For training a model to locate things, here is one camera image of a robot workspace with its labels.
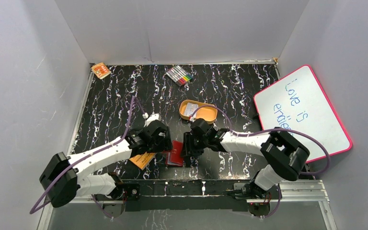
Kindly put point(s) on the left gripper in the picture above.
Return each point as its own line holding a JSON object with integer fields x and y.
{"x": 164, "y": 144}

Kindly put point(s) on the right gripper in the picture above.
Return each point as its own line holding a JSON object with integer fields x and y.
{"x": 189, "y": 150}

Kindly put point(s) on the red card holder wallet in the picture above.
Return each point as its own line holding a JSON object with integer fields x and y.
{"x": 174, "y": 158}

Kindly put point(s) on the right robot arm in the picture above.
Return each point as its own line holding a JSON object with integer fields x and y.
{"x": 284, "y": 154}

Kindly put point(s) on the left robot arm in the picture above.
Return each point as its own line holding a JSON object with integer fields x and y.
{"x": 67, "y": 177}

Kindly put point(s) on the white card in tray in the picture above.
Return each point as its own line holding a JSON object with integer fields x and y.
{"x": 190, "y": 109}

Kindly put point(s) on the small orange card box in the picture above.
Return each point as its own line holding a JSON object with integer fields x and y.
{"x": 100, "y": 70}

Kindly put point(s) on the orange oval tray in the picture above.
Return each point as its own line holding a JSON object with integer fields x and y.
{"x": 208, "y": 112}

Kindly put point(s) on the orange book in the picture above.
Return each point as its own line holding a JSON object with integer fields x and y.
{"x": 142, "y": 161}

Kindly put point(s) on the pack of coloured markers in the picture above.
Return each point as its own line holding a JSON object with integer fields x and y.
{"x": 179, "y": 75}

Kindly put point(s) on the pink framed whiteboard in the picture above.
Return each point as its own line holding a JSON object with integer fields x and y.
{"x": 298, "y": 102}

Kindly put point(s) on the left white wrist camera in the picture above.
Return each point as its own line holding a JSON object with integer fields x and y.
{"x": 150, "y": 118}

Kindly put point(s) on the black metal base rail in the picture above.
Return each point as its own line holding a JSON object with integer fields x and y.
{"x": 141, "y": 195}

